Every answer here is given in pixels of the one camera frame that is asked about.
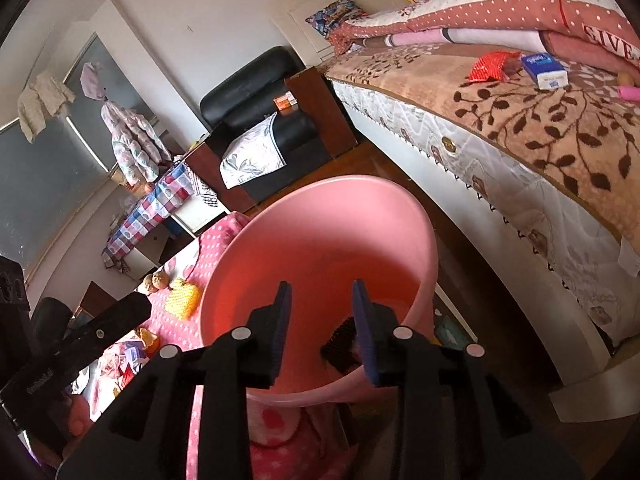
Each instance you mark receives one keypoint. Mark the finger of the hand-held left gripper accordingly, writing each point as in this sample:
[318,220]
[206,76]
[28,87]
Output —
[100,332]

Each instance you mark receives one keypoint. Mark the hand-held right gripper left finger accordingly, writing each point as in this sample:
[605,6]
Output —
[282,320]

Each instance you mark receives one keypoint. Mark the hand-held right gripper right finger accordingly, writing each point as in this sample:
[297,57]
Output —
[362,325]

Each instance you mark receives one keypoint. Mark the pink plastic bucket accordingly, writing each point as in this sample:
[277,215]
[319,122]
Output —
[310,260]

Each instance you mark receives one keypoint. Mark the person's left hand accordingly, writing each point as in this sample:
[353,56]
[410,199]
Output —
[77,425]

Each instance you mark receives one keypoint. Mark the dark netted object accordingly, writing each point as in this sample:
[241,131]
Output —
[337,350]

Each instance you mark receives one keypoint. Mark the pile of candy wrappers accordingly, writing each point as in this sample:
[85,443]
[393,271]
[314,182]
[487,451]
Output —
[125,360]

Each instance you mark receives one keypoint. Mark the orange peel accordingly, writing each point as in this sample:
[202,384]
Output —
[147,340]

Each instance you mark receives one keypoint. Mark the pink polka dot blanket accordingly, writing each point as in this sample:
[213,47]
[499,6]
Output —
[160,320]

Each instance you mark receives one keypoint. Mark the walnut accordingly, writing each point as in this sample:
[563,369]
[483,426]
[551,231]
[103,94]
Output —
[149,283]
[161,280]

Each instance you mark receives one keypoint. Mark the yellow foam fruit net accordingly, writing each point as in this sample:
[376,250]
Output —
[185,300]

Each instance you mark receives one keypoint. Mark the window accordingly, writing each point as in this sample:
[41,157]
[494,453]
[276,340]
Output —
[40,185]

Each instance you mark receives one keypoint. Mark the plaid tablecloth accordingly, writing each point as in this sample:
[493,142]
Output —
[150,205]

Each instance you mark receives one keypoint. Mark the white desk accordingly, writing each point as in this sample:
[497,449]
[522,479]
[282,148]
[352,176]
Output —
[192,212]

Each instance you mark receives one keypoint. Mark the black and white patterned cloth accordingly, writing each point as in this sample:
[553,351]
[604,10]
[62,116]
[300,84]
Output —
[206,199]

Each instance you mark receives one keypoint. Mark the white floral cloth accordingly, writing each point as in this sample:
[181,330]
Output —
[250,150]

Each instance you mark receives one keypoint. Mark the brown wooden cabinet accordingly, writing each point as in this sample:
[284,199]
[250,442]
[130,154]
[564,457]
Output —
[200,165]

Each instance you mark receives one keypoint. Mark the brown wooden nightstand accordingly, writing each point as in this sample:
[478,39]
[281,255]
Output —
[325,120]

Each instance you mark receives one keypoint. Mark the beige hanging garment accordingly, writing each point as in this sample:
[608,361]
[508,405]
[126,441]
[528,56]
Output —
[42,105]

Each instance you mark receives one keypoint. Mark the white quilted mattress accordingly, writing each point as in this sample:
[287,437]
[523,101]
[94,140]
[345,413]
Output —
[400,110]

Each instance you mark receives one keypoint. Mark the orange box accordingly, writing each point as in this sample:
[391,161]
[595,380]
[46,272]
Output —
[285,101]

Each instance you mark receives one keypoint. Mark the bed with brown blanket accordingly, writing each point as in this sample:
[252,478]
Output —
[580,400]

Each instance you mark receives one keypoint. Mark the black leather armchair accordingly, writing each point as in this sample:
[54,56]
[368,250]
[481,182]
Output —
[260,75]

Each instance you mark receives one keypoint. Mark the brown leaf print blanket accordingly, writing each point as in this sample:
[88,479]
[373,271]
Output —
[500,105]

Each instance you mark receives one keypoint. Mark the red snack packet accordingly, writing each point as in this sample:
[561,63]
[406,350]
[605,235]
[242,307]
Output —
[490,65]

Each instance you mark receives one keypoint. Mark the blue patterned pillow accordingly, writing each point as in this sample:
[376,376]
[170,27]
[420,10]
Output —
[332,12]

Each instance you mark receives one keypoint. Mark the blue tissue pack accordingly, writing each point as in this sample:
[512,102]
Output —
[542,67]

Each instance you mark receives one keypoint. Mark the pink dotted quilt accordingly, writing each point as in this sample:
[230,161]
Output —
[450,15]

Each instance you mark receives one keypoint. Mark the pink tube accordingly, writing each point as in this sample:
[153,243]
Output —
[630,93]

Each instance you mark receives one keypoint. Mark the small tan round object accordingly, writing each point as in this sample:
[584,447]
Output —
[625,78]

